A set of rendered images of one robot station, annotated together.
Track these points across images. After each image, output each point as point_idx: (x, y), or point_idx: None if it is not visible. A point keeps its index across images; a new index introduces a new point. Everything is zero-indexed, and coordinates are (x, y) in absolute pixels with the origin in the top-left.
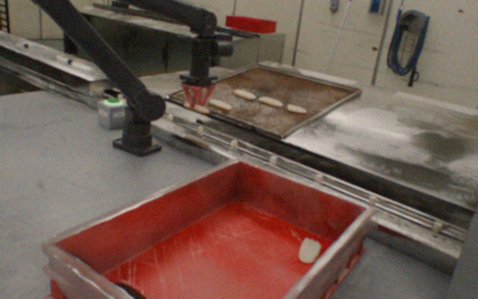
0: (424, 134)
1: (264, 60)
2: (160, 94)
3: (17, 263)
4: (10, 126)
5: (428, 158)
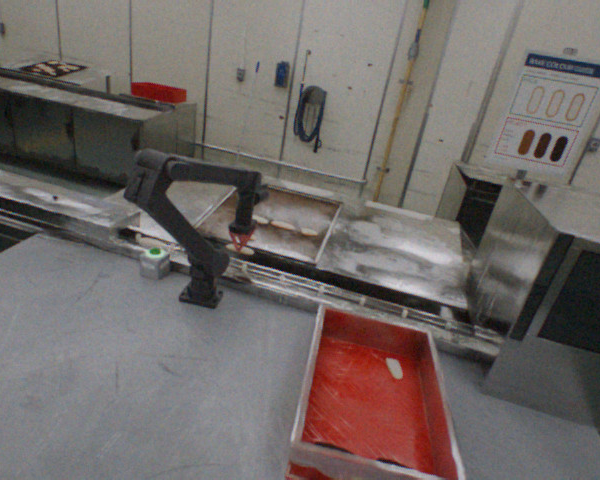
0: (404, 244)
1: None
2: None
3: (231, 455)
4: (58, 300)
5: (418, 267)
